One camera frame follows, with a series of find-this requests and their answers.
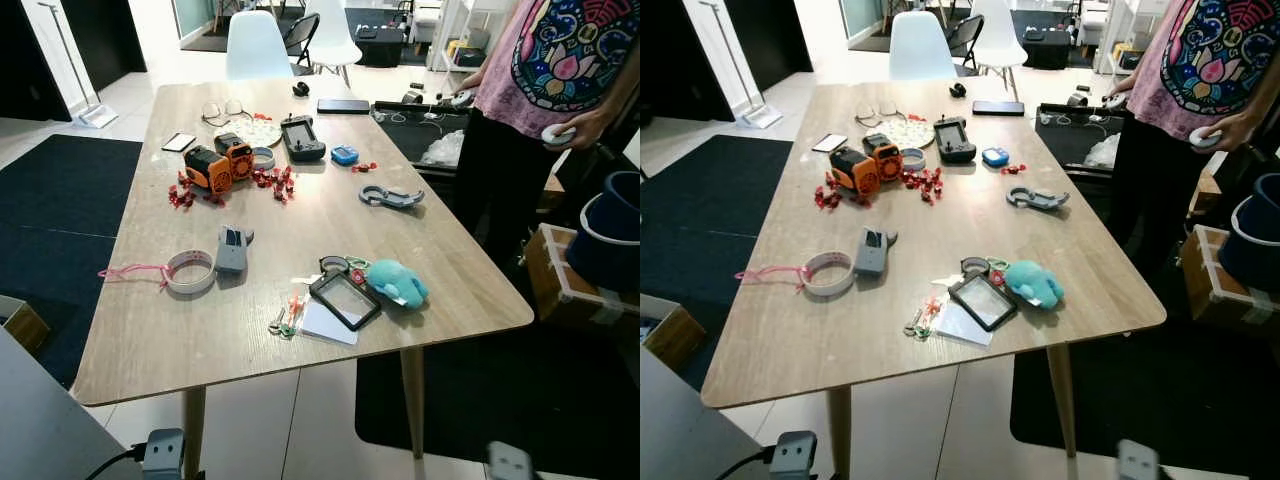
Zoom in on grey carabiner tool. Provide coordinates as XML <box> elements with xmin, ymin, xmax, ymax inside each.
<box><xmin>1006</xmin><ymin>186</ymin><xmax>1071</xmax><ymax>213</ymax></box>
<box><xmin>359</xmin><ymin>184</ymin><xmax>426</xmax><ymax>211</ymax></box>

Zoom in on grey ring red charm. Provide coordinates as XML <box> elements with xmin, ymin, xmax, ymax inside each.
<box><xmin>958</xmin><ymin>257</ymin><xmax>1009</xmax><ymax>286</ymax></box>
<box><xmin>318</xmin><ymin>255</ymin><xmax>371</xmax><ymax>286</ymax></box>

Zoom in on black handheld remote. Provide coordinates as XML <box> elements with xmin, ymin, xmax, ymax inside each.
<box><xmin>933</xmin><ymin>116</ymin><xmax>978</xmax><ymax>164</ymax></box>
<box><xmin>280</xmin><ymin>115</ymin><xmax>327</xmax><ymax>163</ymax></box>

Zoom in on small orange black device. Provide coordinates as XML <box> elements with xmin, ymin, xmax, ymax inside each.
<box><xmin>863</xmin><ymin>133</ymin><xmax>904</xmax><ymax>183</ymax></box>
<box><xmin>214</xmin><ymin>133</ymin><xmax>254</xmax><ymax>181</ymax></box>

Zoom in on light blue shell chair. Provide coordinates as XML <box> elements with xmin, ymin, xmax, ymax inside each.
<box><xmin>889</xmin><ymin>11</ymin><xmax>958</xmax><ymax>82</ymax></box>
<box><xmin>225</xmin><ymin>10</ymin><xmax>295</xmax><ymax>81</ymax></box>

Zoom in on keys with orange tag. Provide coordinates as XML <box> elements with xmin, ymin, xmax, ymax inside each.
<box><xmin>267</xmin><ymin>293</ymin><xmax>306</xmax><ymax>341</ymax></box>
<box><xmin>903</xmin><ymin>296</ymin><xmax>943</xmax><ymax>342</ymax></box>

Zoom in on dark blue bucket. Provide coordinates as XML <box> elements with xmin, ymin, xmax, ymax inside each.
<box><xmin>565</xmin><ymin>170</ymin><xmax>641</xmax><ymax>291</ymax></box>
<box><xmin>1220</xmin><ymin>172</ymin><xmax>1280</xmax><ymax>291</ymax></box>

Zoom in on person in pink shirt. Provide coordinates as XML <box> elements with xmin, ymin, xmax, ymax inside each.
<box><xmin>1105</xmin><ymin>0</ymin><xmax>1280</xmax><ymax>276</ymax></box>
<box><xmin>455</xmin><ymin>0</ymin><xmax>641</xmax><ymax>271</ymax></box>

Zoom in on large orange black device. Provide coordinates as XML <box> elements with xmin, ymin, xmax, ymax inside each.
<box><xmin>829</xmin><ymin>147</ymin><xmax>881</xmax><ymax>195</ymax></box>
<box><xmin>183</xmin><ymin>146</ymin><xmax>233</xmax><ymax>193</ymax></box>

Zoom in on pink string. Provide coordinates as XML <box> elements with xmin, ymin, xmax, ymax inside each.
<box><xmin>735</xmin><ymin>266</ymin><xmax>811</xmax><ymax>293</ymax></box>
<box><xmin>97</xmin><ymin>263</ymin><xmax>173</xmax><ymax>291</ymax></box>

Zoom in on black folding chair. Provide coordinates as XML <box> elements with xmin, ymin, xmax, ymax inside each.
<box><xmin>283</xmin><ymin>12</ymin><xmax>321</xmax><ymax>76</ymax></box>
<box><xmin>945</xmin><ymin>14</ymin><xmax>986</xmax><ymax>73</ymax></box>

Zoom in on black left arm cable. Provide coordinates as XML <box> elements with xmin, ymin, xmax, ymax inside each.
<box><xmin>83</xmin><ymin>445</ymin><xmax>149</xmax><ymax>480</ymax></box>
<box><xmin>715</xmin><ymin>447</ymin><xmax>776</xmax><ymax>480</ymax></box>

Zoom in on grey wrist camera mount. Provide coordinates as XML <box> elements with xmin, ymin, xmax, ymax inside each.
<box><xmin>142</xmin><ymin>428</ymin><xmax>187</xmax><ymax>480</ymax></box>
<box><xmin>770</xmin><ymin>430</ymin><xmax>819</xmax><ymax>480</ymax></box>
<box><xmin>487</xmin><ymin>441</ymin><xmax>534</xmax><ymax>480</ymax></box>
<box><xmin>1117</xmin><ymin>439</ymin><xmax>1161</xmax><ymax>480</ymax></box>

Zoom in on white lace doily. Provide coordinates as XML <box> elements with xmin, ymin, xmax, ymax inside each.
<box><xmin>880</xmin><ymin>117</ymin><xmax>936</xmax><ymax>149</ymax></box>
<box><xmin>213</xmin><ymin>115</ymin><xmax>284</xmax><ymax>148</ymax></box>

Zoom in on black box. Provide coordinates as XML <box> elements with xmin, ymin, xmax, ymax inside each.
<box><xmin>355</xmin><ymin>25</ymin><xmax>406</xmax><ymax>69</ymax></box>
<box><xmin>1022</xmin><ymin>28</ymin><xmax>1073</xmax><ymax>71</ymax></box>

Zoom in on white leaning board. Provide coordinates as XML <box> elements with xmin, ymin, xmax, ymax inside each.
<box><xmin>690</xmin><ymin>0</ymin><xmax>784</xmax><ymax>129</ymax></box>
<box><xmin>20</xmin><ymin>0</ymin><xmax>119</xmax><ymax>129</ymax></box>

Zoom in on light wooden table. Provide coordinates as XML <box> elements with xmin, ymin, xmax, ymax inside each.
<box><xmin>72</xmin><ymin>78</ymin><xmax>535</xmax><ymax>480</ymax></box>
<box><xmin>700</xmin><ymin>80</ymin><xmax>1168</xmax><ymax>480</ymax></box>

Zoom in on grey handheld device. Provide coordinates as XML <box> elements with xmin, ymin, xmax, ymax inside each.
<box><xmin>214</xmin><ymin>225</ymin><xmax>255</xmax><ymax>277</ymax></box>
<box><xmin>854</xmin><ymin>227</ymin><xmax>898</xmax><ymax>279</ymax></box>

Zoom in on small wooden box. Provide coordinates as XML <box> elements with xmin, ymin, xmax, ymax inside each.
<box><xmin>0</xmin><ymin>295</ymin><xmax>51</xmax><ymax>353</ymax></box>
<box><xmin>640</xmin><ymin>293</ymin><xmax>706</xmax><ymax>376</ymax></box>

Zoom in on white paper card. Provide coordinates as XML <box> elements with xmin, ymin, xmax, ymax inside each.
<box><xmin>300</xmin><ymin>302</ymin><xmax>359</xmax><ymax>346</ymax></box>
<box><xmin>937</xmin><ymin>303</ymin><xmax>994</xmax><ymax>348</ymax></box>

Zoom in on teal plush toy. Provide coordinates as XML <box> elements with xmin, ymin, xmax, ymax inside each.
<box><xmin>1003</xmin><ymin>260</ymin><xmax>1066</xmax><ymax>310</ymax></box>
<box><xmin>365</xmin><ymin>259</ymin><xmax>430</xmax><ymax>310</ymax></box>

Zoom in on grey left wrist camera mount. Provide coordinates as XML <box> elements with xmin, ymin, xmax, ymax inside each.
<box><xmin>770</xmin><ymin>430</ymin><xmax>819</xmax><ymax>480</ymax></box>
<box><xmin>142</xmin><ymin>428</ymin><xmax>187</xmax><ymax>480</ymax></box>

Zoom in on white shell chair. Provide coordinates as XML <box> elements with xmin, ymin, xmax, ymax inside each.
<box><xmin>972</xmin><ymin>0</ymin><xmax>1031</xmax><ymax>101</ymax></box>
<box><xmin>303</xmin><ymin>0</ymin><xmax>364</xmax><ymax>89</ymax></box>

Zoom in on black card holder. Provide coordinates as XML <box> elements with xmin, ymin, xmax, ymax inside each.
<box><xmin>947</xmin><ymin>272</ymin><xmax>1019</xmax><ymax>333</ymax></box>
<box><xmin>309</xmin><ymin>270</ymin><xmax>383</xmax><ymax>332</ymax></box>

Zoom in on dark blue rug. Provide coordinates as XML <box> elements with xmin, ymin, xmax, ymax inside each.
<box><xmin>0</xmin><ymin>135</ymin><xmax>144</xmax><ymax>389</ymax></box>
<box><xmin>355</xmin><ymin>240</ymin><xmax>641</xmax><ymax>480</ymax></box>
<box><xmin>640</xmin><ymin>135</ymin><xmax>793</xmax><ymax>391</ymax></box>
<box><xmin>1010</xmin><ymin>260</ymin><xmax>1280</xmax><ymax>480</ymax></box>

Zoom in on clear eyeglasses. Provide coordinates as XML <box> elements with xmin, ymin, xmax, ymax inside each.
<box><xmin>200</xmin><ymin>98</ymin><xmax>251</xmax><ymax>126</ymax></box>
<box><xmin>853</xmin><ymin>100</ymin><xmax>906</xmax><ymax>129</ymax></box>

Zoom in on wooden crate white rim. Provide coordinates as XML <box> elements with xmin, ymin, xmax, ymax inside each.
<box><xmin>525</xmin><ymin>223</ymin><xmax>641</xmax><ymax>331</ymax></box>
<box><xmin>1180</xmin><ymin>225</ymin><xmax>1280</xmax><ymax>326</ymax></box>

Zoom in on red clips pile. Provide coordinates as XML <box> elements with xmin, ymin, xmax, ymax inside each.
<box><xmin>900</xmin><ymin>167</ymin><xmax>945</xmax><ymax>206</ymax></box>
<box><xmin>168</xmin><ymin>172</ymin><xmax>226</xmax><ymax>209</ymax></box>
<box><xmin>250</xmin><ymin>165</ymin><xmax>297</xmax><ymax>204</ymax></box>
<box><xmin>815</xmin><ymin>172</ymin><xmax>871</xmax><ymax>211</ymax></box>

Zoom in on person's left hand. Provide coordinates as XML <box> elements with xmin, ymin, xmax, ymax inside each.
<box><xmin>565</xmin><ymin>108</ymin><xmax>613</xmax><ymax>151</ymax></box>
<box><xmin>1212</xmin><ymin>113</ymin><xmax>1263</xmax><ymax>153</ymax></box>

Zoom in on clear plastic bag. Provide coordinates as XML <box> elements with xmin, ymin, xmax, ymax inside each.
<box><xmin>1083</xmin><ymin>133</ymin><xmax>1121</xmax><ymax>169</ymax></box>
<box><xmin>420</xmin><ymin>130</ymin><xmax>467</xmax><ymax>168</ymax></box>

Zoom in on white shelf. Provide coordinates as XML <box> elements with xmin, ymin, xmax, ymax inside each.
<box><xmin>428</xmin><ymin>0</ymin><xmax>491</xmax><ymax>73</ymax></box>
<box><xmin>1093</xmin><ymin>0</ymin><xmax>1151</xmax><ymax>76</ymax></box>

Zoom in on black storage bin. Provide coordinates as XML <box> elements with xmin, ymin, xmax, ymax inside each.
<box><xmin>1035</xmin><ymin>102</ymin><xmax>1126</xmax><ymax>181</ymax></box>
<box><xmin>372</xmin><ymin>100</ymin><xmax>476</xmax><ymax>181</ymax></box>

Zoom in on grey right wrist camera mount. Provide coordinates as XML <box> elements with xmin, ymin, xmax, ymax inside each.
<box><xmin>1117</xmin><ymin>439</ymin><xmax>1161</xmax><ymax>480</ymax></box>
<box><xmin>487</xmin><ymin>441</ymin><xmax>534</xmax><ymax>480</ymax></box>

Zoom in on large white tape roll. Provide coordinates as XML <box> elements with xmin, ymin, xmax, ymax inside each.
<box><xmin>802</xmin><ymin>252</ymin><xmax>857</xmax><ymax>298</ymax></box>
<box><xmin>163</xmin><ymin>250</ymin><xmax>217</xmax><ymax>296</ymax></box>

